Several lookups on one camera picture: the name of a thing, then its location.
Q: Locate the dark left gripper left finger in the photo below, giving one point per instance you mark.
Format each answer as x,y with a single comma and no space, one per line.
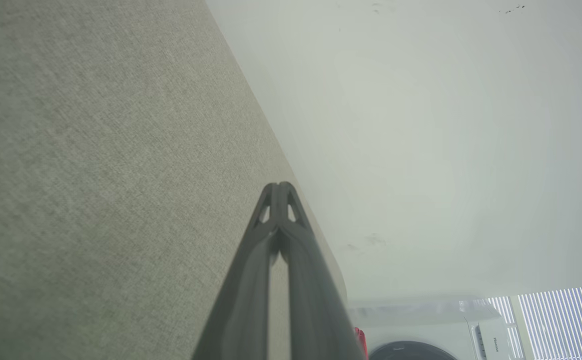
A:
241,310

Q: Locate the dark round washing machine door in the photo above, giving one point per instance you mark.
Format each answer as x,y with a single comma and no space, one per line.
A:
411,352

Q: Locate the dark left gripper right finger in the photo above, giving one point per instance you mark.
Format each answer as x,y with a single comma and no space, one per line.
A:
316,310

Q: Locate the red basketball jersey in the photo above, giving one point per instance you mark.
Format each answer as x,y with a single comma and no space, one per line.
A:
361,345

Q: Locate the white washing machine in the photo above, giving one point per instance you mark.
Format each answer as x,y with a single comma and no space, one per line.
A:
421,325

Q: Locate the white window blinds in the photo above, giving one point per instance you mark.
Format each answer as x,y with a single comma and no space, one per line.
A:
566,325

